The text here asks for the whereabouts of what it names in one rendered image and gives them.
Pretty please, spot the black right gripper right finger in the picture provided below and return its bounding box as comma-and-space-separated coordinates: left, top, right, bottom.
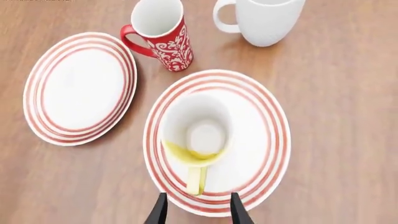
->
230, 192, 255, 224

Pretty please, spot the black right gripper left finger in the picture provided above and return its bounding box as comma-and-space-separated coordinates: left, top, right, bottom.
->
144, 192, 169, 224

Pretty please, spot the white plate with red rings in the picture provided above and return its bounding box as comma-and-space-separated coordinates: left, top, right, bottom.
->
22, 32, 138, 147
143, 69, 292, 218

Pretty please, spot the yellow and white mug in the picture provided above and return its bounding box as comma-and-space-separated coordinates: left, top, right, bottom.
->
159, 91, 235, 196

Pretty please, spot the red mug with white pattern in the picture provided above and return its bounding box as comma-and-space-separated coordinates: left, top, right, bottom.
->
120, 0, 194, 72

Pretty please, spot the white ribbed mug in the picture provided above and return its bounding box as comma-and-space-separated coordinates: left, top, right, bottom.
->
213, 0, 307, 48

